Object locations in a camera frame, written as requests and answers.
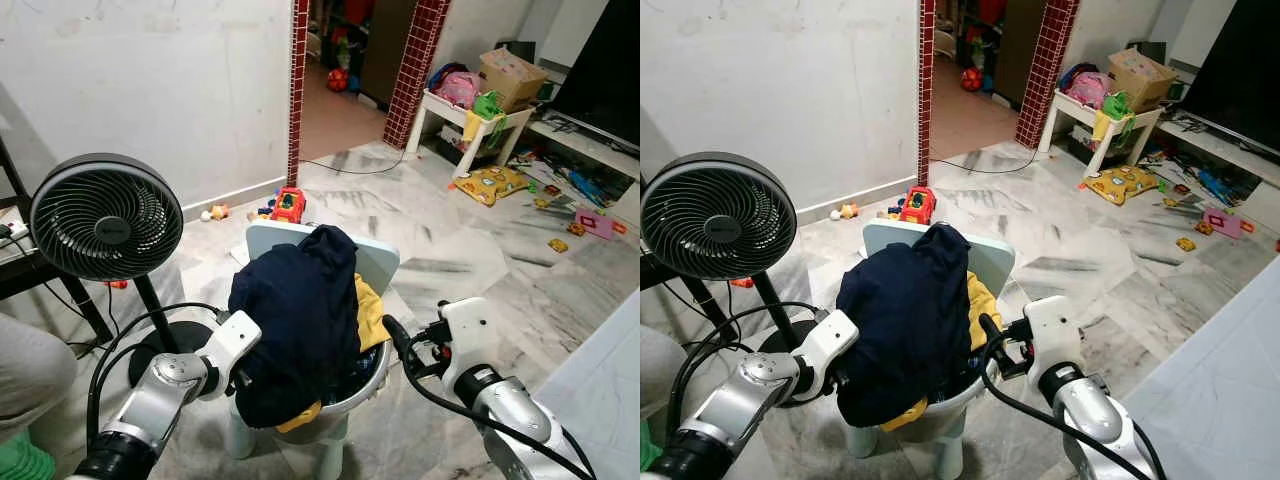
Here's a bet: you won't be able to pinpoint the navy garment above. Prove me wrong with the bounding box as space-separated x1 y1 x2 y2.
228 225 363 429
835 223 973 429

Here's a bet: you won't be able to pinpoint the pale mint child chair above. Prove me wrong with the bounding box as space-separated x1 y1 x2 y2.
225 221 402 480
845 219 1017 480

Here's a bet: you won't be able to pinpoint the red toy car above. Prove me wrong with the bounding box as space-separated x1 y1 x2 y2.
272 186 308 224
898 186 938 224

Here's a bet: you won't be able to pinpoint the person's leg in grey trousers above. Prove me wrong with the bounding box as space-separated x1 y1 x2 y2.
0 313 79 446
640 325 693 431

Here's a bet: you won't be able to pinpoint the white folding table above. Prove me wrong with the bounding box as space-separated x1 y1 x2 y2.
533 290 641 480
1120 285 1280 480

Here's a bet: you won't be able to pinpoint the green slipper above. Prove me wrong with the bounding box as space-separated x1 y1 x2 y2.
0 430 56 480
640 420 666 473

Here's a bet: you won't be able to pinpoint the black floor fan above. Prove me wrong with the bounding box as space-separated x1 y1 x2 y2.
28 152 236 389
640 150 831 386

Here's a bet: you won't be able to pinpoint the pink flat toy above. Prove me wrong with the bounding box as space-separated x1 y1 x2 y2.
573 207 619 242
1203 207 1246 241

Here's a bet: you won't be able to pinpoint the black metal stand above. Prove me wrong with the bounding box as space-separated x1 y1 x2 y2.
0 130 114 346
640 250 706 313

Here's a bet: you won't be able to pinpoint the white side table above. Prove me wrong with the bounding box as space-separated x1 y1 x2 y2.
405 88 536 181
1037 88 1166 179

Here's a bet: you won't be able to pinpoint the green cloth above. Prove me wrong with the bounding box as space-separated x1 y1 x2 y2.
472 90 509 126
1100 90 1139 126

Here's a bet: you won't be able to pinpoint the white television bench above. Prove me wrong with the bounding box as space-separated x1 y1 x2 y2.
1160 108 1280 191
525 108 641 201

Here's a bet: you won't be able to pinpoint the pink bag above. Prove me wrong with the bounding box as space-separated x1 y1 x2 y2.
1062 62 1113 109
430 62 483 109

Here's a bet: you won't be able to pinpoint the narrow red tiled pillar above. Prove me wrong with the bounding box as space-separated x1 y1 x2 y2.
287 0 309 189
916 0 937 189

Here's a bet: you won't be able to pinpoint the wide red tiled pillar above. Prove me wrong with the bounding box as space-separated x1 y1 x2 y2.
1015 0 1081 151
383 0 453 151

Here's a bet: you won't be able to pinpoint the cardboard box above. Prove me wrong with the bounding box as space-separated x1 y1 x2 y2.
477 47 549 113
1105 47 1179 113

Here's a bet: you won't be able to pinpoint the black television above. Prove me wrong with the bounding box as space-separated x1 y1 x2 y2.
548 0 641 146
1180 0 1280 156

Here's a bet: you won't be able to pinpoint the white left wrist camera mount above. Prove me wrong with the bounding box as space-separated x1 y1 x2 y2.
200 310 263 374
795 308 861 376

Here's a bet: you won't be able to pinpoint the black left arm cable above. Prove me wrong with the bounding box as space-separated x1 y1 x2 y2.
88 303 221 431
668 303 816 421

